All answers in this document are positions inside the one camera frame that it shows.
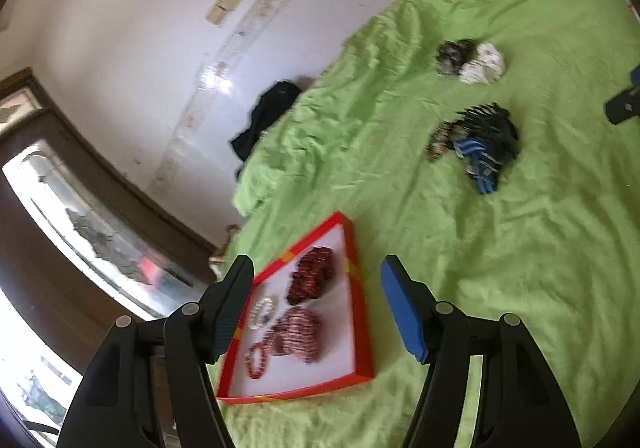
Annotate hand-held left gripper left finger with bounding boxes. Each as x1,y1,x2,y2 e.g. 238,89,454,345
56,254,256,448

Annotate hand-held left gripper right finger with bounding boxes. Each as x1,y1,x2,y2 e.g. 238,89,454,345
380,254,583,448

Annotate white pearl bracelet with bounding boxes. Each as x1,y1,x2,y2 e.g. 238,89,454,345
247,295,278,329

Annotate red cardboard box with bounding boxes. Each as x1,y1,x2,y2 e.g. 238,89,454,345
216,211,375,406

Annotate red bead bracelet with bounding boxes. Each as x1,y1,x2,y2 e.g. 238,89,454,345
245,340,271,381

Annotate red plaid scrunchie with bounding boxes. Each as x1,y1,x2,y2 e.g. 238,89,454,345
267,306,323,365

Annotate dark red dotted scrunchie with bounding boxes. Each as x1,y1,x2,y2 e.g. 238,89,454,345
286,245,337,305

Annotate black hair claw clip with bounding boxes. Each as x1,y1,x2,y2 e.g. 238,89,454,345
452,102,521,174

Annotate white dotted scrunchie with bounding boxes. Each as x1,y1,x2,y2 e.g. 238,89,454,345
459,43,506,85

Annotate blue striped hair bow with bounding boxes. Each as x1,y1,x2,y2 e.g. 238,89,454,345
457,138,501,195

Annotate brown patterned hair tie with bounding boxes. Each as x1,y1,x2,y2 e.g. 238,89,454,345
426,124,456,162

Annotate brown patterned blanket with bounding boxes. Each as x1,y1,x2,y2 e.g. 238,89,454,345
209,224,242,279

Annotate green bed sheet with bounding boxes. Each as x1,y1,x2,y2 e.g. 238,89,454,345
220,0,640,448

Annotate dark grey sheer scrunchie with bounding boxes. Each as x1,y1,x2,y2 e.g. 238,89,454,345
436,39,478,76

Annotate wooden door with glass pane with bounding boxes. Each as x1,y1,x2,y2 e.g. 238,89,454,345
0,68,226,448

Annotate black cloth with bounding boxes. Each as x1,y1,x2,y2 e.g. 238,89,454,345
230,80,303,179

